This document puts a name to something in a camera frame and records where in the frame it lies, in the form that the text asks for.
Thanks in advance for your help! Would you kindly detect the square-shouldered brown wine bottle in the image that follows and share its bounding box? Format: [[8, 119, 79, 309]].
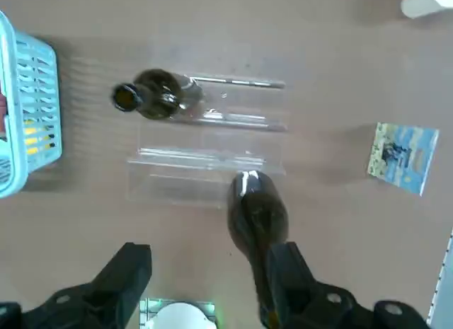
[[111, 69, 203, 122]]

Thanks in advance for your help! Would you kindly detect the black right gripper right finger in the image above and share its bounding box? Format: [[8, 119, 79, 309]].
[[267, 241, 431, 329]]

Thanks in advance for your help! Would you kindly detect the red cola bottle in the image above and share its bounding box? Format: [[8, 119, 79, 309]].
[[0, 91, 8, 143]]

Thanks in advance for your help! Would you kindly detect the light blue plastic basket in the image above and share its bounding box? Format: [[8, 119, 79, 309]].
[[0, 8, 64, 199]]

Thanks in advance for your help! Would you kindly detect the clear acrylic stepped shelf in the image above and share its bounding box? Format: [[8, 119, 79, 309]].
[[126, 72, 287, 212]]

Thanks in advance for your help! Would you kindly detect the small yellow item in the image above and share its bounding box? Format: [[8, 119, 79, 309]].
[[23, 118, 54, 156]]

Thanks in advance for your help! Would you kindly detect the sloped-shoulder brown wine bottle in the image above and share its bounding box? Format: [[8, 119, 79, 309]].
[[226, 169, 291, 329]]

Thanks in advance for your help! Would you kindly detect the blue printed paper bag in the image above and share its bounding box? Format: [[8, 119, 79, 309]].
[[366, 122, 440, 197]]

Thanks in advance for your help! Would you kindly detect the white paper cup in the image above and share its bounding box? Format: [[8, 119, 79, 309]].
[[401, 0, 453, 19]]

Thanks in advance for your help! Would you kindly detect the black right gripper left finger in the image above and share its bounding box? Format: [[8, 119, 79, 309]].
[[0, 242, 153, 329]]

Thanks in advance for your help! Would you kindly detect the aluminium table edge rail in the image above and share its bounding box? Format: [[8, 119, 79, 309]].
[[426, 229, 453, 326]]

